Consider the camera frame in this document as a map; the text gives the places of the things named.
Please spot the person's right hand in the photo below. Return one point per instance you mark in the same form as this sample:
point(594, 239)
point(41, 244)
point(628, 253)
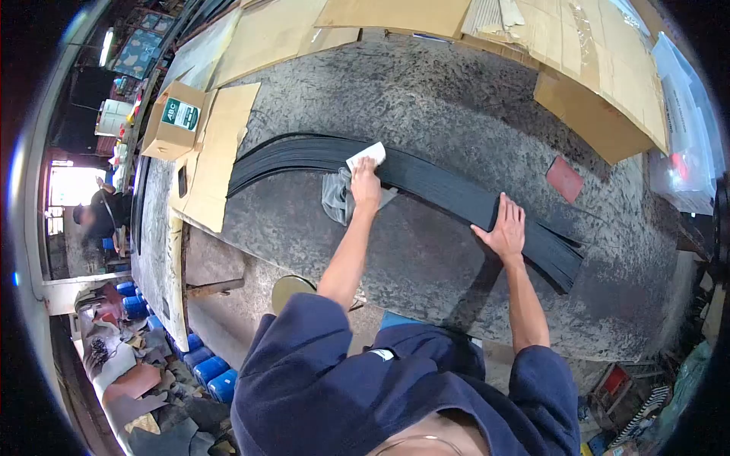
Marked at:
point(505, 233)

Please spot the person's left hand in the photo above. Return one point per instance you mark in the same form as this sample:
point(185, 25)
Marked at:
point(366, 188)

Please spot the person's left fingers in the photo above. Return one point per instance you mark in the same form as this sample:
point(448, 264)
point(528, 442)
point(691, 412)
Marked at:
point(365, 166)

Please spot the person's right little finger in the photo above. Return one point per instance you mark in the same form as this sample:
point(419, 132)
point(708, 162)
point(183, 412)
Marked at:
point(522, 222)

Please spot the person's right index finger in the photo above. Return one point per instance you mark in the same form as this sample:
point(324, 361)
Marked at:
point(502, 206)

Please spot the person's right middle finger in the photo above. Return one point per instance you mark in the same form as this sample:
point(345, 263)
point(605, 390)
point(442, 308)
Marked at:
point(510, 210)

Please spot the person's right ring finger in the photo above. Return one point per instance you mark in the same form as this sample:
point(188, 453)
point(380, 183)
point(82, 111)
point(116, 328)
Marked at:
point(516, 214)

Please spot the person's right thumb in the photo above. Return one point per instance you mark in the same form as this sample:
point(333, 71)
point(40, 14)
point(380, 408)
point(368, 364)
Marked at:
point(481, 233)

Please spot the white rectangular block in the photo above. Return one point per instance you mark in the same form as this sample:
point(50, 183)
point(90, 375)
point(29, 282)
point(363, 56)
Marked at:
point(370, 153)

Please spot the stack of long black strips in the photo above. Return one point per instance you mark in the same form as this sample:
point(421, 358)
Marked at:
point(445, 182)

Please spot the grey plastic bag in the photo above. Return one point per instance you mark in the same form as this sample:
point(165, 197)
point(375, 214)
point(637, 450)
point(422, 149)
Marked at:
point(335, 199)

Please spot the red square patch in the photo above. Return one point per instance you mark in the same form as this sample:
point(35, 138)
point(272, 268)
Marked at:
point(564, 179)

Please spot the round brass stool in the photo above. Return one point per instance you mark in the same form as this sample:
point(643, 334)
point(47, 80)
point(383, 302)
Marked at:
point(289, 289)

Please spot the flat cardboard sheet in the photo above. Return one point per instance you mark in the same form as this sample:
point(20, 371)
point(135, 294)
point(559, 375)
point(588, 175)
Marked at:
point(219, 159)

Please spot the large open cardboard box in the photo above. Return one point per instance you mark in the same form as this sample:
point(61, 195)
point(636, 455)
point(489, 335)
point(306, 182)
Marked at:
point(576, 62)

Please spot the large flattened cardboard sheets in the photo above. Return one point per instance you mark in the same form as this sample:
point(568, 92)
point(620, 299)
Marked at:
point(268, 37)

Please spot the clear plastic bags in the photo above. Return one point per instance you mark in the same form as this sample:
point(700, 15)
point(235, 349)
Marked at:
point(684, 131)

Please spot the small green label cardboard box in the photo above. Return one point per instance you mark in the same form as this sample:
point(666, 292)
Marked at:
point(171, 122)

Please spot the person's body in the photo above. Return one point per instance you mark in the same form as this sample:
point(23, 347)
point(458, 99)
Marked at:
point(353, 393)

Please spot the row of blue canisters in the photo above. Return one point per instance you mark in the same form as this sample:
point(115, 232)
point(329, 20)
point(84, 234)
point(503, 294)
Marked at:
point(197, 356)

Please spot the fluorescent tube lamp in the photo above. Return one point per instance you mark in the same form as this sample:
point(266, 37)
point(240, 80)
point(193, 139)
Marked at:
point(106, 47)

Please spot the pile of leather scraps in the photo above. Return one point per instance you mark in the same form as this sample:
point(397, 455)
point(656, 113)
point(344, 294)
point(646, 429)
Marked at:
point(142, 387)

